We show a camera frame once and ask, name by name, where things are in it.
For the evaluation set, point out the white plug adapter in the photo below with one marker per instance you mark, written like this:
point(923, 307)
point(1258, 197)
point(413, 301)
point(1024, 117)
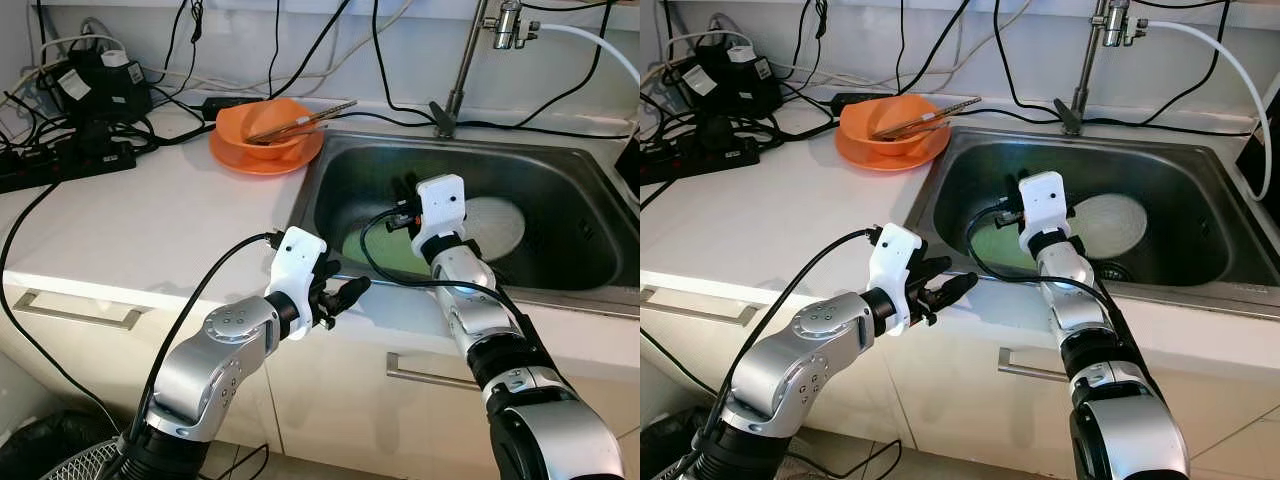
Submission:
point(115, 57)

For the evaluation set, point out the white speckled bowl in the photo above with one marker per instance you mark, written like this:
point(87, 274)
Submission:
point(1115, 225)
point(495, 225)

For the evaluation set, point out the metal sink drain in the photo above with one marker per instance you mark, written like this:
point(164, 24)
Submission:
point(1115, 271)

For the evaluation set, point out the black trash bag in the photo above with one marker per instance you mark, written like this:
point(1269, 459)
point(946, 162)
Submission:
point(40, 440)

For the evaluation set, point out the patterned brown chopstick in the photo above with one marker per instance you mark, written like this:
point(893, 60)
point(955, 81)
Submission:
point(310, 122)
point(960, 105)
point(335, 108)
point(935, 120)

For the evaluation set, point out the light green plate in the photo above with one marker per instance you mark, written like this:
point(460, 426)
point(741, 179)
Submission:
point(1000, 252)
point(385, 255)

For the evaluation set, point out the black power strip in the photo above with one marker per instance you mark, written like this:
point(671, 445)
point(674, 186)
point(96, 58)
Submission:
point(60, 172)
point(700, 160)

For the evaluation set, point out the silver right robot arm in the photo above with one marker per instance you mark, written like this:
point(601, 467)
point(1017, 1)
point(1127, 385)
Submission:
point(1065, 290)
point(470, 300)

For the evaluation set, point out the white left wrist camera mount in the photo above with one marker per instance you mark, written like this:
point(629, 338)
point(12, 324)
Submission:
point(895, 262)
point(298, 262)

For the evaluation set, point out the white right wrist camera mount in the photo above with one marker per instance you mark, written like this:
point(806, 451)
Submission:
point(1045, 200)
point(442, 205)

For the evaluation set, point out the silver sink faucet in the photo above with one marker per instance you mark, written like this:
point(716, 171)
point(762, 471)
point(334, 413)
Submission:
point(1115, 22)
point(510, 25)

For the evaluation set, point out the black appliance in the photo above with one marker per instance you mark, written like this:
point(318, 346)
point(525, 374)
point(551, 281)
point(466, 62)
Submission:
point(1262, 160)

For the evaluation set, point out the black adapter brick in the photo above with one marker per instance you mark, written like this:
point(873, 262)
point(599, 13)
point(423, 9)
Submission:
point(222, 104)
point(848, 100)

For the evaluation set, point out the white cabinet drawer front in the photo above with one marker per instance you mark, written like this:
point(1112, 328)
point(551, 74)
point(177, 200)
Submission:
point(700, 350)
point(340, 400)
point(960, 410)
point(90, 350)

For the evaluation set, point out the stainless steel sink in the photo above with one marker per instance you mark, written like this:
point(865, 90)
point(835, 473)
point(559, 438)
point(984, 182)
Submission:
point(560, 190)
point(1190, 190)

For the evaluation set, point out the black charger box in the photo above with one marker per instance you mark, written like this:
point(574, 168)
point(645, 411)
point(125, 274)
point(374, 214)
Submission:
point(110, 95)
point(735, 90)

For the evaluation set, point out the orange plate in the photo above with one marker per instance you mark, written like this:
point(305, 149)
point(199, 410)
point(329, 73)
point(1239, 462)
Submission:
point(250, 167)
point(870, 163)

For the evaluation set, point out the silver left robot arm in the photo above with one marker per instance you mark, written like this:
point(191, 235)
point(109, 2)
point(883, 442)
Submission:
point(215, 350)
point(800, 350)

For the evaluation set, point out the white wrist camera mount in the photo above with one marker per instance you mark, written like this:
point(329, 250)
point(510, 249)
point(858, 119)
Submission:
point(442, 205)
point(1045, 200)
point(895, 262)
point(298, 262)

